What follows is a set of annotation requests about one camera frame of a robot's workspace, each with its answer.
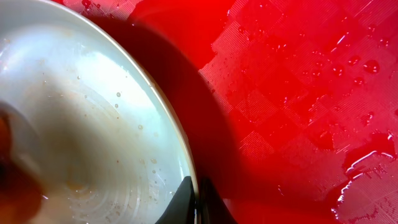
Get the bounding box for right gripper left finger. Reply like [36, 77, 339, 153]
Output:
[155, 176, 195, 224]

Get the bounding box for red plastic tray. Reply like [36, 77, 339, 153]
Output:
[64, 0, 397, 223]

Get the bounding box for orange green sponge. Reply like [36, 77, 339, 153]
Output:
[1, 111, 42, 224]

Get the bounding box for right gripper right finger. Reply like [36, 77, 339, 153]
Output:
[199, 178, 236, 224]

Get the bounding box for white plate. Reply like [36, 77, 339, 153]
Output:
[1, 0, 195, 223]

